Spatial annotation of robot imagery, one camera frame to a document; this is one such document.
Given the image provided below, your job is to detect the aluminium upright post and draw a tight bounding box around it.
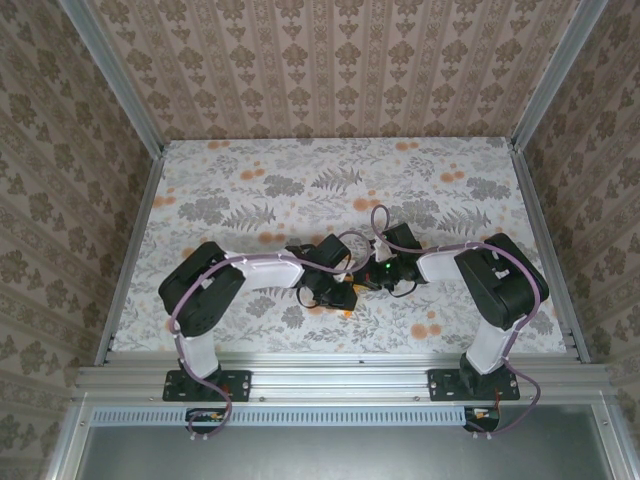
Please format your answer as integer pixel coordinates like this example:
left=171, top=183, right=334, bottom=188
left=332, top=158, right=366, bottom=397
left=509, top=0, right=609, bottom=151
left=57, top=0, right=166, bottom=159

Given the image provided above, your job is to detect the aluminium front frame rail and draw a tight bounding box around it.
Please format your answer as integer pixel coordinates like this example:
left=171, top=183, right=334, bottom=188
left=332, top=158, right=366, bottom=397
left=74, top=352, right=609, bottom=402

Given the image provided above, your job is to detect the grey metal sheet panel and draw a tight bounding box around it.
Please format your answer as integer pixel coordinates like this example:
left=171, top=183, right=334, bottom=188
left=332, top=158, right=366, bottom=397
left=74, top=424, right=619, bottom=480

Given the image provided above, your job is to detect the floral patterned table cover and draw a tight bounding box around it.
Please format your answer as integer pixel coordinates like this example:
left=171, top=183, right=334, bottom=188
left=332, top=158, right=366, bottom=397
left=112, top=138, right=569, bottom=354

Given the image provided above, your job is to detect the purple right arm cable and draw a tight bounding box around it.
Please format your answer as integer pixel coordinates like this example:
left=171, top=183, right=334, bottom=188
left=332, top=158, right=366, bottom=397
left=370, top=205, right=550, bottom=441

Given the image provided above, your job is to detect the black connector board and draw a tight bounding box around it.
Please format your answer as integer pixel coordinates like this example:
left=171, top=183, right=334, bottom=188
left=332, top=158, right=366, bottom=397
left=185, top=407, right=227, bottom=435
left=462, top=405, right=501, bottom=434

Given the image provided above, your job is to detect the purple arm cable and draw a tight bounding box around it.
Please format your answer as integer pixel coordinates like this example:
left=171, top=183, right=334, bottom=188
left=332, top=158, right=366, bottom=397
left=169, top=229, right=375, bottom=442
left=370, top=205, right=550, bottom=441

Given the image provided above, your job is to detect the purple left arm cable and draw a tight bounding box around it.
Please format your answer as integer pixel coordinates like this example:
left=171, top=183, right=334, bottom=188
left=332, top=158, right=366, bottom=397
left=169, top=229, right=375, bottom=442

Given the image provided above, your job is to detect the white slotted cable duct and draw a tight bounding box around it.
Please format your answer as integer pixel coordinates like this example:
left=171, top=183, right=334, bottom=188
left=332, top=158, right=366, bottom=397
left=92, top=405, right=469, bottom=427

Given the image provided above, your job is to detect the aluminium lower frame bar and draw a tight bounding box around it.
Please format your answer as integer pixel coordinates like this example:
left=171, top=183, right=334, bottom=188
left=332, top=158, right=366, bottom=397
left=592, top=402, right=632, bottom=480
left=43, top=394, right=96, bottom=480

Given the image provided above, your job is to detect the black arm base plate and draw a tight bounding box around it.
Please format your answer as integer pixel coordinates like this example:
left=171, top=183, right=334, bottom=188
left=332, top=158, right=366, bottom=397
left=428, top=367, right=521, bottom=403
left=162, top=368, right=252, bottom=403

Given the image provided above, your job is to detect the aluminium table side rail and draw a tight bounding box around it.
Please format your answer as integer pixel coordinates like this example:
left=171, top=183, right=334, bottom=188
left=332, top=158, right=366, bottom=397
left=509, top=144, right=591, bottom=364
left=94, top=149, right=166, bottom=366

